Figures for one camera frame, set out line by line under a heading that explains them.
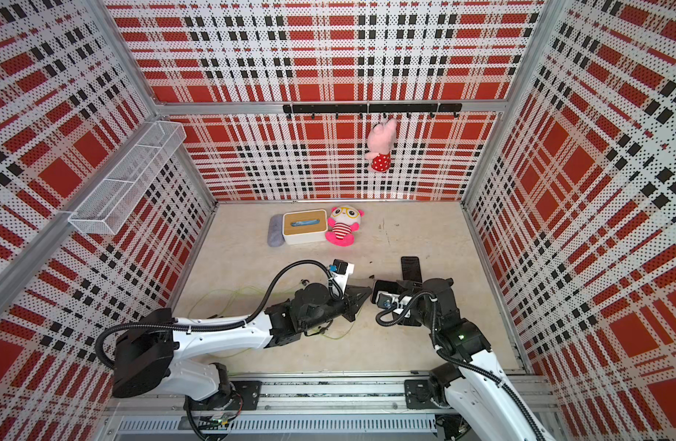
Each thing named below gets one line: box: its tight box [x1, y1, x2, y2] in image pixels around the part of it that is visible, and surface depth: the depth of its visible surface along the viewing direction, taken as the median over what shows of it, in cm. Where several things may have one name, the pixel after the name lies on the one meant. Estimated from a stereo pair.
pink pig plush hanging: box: [364, 118, 398, 173], surface depth 95 cm
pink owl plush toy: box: [325, 204, 366, 248], surface depth 107 cm
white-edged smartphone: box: [400, 255, 423, 283], surface depth 101 cm
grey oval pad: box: [267, 214, 285, 248], surface depth 109 cm
